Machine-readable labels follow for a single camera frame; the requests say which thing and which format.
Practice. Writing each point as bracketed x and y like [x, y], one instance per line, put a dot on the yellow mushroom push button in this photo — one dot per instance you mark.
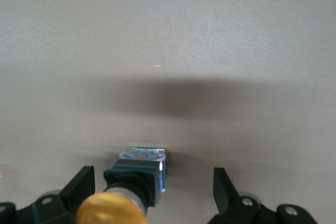
[136, 176]

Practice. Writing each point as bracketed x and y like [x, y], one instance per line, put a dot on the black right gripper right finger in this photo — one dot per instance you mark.
[223, 190]

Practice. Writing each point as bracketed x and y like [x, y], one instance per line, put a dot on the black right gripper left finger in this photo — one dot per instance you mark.
[84, 182]

